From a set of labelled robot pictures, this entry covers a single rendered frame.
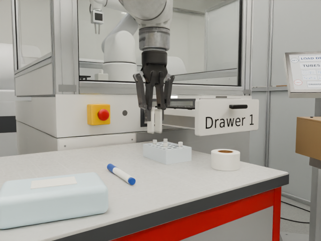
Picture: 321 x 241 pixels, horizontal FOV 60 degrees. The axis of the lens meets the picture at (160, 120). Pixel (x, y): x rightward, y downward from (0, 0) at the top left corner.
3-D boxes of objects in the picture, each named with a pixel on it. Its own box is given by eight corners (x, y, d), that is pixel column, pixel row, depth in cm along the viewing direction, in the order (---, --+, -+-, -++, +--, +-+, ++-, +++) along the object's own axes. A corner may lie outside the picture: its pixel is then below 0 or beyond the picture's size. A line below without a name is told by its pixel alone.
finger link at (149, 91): (156, 71, 79) (152, 70, 78) (153, 110, 79) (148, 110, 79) (149, 72, 82) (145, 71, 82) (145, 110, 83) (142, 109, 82)
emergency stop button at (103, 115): (110, 120, 95) (110, 108, 95) (99, 121, 93) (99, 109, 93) (106, 120, 98) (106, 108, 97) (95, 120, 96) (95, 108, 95)
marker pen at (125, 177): (136, 184, 55) (136, 177, 55) (129, 186, 55) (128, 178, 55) (112, 169, 67) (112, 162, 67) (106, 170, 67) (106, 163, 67)
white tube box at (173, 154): (191, 160, 77) (191, 147, 76) (166, 164, 72) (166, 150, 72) (166, 153, 87) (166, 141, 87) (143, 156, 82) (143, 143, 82)
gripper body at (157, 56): (159, 54, 86) (159, 84, 87) (135, 51, 81) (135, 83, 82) (174, 50, 80) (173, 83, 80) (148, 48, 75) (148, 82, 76)
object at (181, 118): (251, 125, 100) (251, 108, 100) (198, 130, 86) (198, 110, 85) (181, 118, 133) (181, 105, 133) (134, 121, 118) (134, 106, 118)
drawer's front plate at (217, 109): (258, 129, 100) (259, 99, 99) (198, 136, 83) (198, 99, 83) (254, 129, 101) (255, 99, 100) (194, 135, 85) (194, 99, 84)
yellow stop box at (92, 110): (111, 124, 98) (111, 104, 98) (91, 125, 94) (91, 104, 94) (105, 123, 102) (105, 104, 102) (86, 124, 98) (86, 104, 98)
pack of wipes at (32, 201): (98, 193, 50) (97, 169, 50) (110, 214, 41) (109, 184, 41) (3, 206, 44) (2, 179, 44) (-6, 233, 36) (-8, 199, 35)
